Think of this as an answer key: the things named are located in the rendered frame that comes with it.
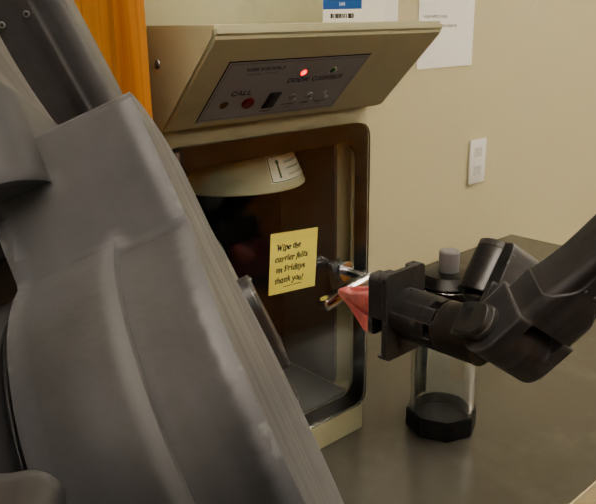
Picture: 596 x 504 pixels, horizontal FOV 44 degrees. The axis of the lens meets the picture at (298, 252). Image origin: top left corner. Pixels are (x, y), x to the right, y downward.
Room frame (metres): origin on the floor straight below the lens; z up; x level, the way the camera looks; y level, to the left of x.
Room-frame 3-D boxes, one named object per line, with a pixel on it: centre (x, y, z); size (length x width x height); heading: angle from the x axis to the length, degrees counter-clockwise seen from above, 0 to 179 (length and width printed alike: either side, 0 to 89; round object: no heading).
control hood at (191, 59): (0.80, -0.01, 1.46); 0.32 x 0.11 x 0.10; 132
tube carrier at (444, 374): (0.95, -0.21, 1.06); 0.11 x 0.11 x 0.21
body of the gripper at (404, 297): (0.74, -0.13, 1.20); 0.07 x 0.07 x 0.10; 42
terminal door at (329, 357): (0.83, 0.02, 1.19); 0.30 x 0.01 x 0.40; 132
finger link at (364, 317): (0.79, -0.08, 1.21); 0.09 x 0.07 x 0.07; 42
